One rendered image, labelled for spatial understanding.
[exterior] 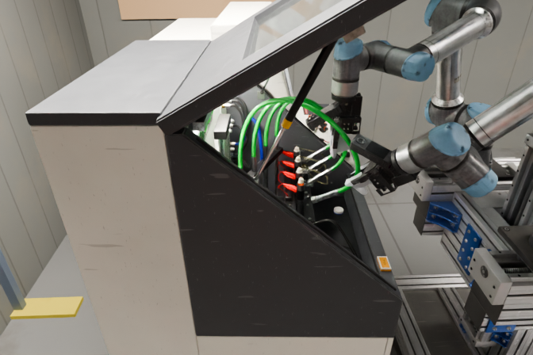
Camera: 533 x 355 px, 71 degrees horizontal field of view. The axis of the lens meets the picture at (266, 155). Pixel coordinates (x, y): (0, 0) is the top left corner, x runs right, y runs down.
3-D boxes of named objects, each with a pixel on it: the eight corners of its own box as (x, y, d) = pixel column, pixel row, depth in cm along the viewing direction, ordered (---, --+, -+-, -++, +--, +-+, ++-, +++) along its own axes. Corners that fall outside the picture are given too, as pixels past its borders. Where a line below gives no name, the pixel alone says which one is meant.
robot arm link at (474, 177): (491, 161, 90) (459, 132, 89) (506, 186, 81) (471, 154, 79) (462, 180, 94) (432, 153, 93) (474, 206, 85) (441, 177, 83)
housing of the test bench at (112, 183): (216, 463, 148) (160, 112, 75) (145, 462, 148) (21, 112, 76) (242, 230, 270) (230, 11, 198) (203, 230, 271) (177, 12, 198)
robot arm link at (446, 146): (472, 161, 78) (443, 135, 76) (429, 177, 87) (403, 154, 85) (477, 136, 82) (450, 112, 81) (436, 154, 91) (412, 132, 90)
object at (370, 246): (390, 326, 112) (399, 288, 104) (375, 326, 112) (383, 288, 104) (352, 203, 166) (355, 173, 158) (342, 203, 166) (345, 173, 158)
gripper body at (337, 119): (359, 136, 110) (364, 98, 104) (330, 136, 110) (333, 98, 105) (354, 126, 117) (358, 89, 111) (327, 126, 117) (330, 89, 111)
